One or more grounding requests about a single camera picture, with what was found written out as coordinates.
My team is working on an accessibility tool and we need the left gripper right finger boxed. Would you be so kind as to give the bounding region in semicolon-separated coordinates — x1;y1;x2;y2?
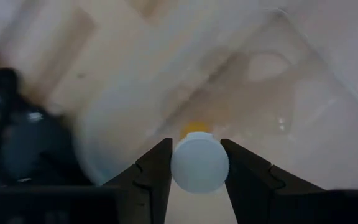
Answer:
220;138;326;224

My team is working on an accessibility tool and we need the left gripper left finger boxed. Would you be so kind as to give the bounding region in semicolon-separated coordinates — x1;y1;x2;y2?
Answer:
103;138;173;224

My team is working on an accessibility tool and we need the small orange pill bottle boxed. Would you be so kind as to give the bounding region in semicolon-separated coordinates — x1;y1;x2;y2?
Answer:
170;120;231;194

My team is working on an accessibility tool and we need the clear plastic bin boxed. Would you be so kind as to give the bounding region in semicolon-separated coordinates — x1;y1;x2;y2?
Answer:
73;0;358;224

